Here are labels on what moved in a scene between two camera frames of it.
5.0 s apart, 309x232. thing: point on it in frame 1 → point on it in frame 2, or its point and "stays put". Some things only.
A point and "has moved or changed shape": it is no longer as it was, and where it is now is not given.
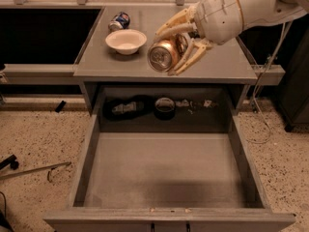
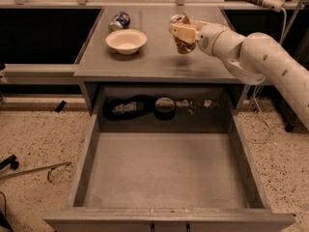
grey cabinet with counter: (129, 96) stays put
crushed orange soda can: (164, 55) has moved or changed shape
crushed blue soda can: (121, 21) stays put
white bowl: (126, 42) stays put
